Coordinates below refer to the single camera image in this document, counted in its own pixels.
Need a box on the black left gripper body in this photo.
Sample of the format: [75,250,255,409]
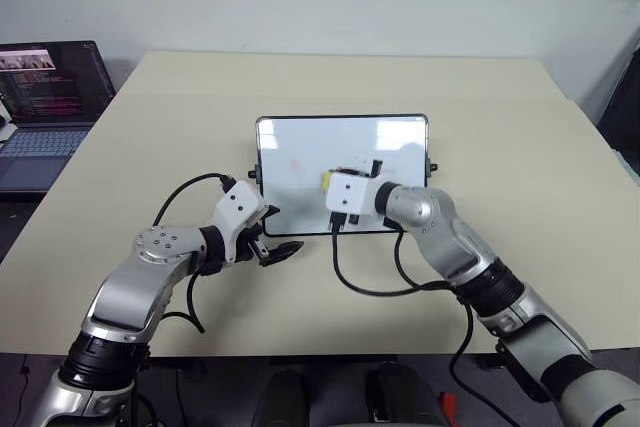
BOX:
[233,224,271,266]

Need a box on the black framed whiteboard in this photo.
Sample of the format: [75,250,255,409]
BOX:
[248,113,439,238]

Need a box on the dark rounded shape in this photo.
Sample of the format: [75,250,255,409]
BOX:
[365,360,442,427]

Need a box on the open blue laptop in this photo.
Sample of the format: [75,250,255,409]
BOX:
[0,40,118,194]

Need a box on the black office chair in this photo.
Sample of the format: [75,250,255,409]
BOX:
[596,25,640,186]

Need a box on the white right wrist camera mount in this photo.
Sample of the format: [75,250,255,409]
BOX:
[323,171,385,219]

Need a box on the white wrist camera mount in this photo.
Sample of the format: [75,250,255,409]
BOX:
[323,171,385,219]
[211,180,268,268]

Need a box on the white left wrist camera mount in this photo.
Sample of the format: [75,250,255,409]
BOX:
[211,180,268,268]

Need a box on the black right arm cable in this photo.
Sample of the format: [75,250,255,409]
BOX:
[326,210,532,427]

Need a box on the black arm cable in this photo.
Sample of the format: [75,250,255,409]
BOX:
[326,210,532,427]
[152,173,237,335]

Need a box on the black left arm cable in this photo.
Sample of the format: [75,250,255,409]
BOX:
[152,173,237,335]

